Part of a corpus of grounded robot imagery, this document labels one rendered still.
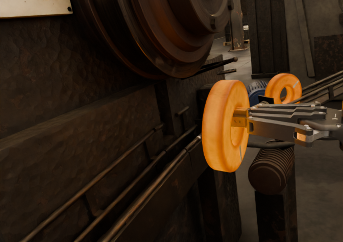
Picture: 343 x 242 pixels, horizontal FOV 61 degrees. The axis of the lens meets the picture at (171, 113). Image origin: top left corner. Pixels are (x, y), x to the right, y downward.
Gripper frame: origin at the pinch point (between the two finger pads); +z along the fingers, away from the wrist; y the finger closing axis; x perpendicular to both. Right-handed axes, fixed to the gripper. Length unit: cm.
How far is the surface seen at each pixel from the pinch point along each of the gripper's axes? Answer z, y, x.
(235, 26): 285, 870, -29
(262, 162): 5, 43, -32
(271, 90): 5, 57, -11
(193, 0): 9.2, 9.3, 19.6
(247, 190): 30, 105, -87
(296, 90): -2, 67, -14
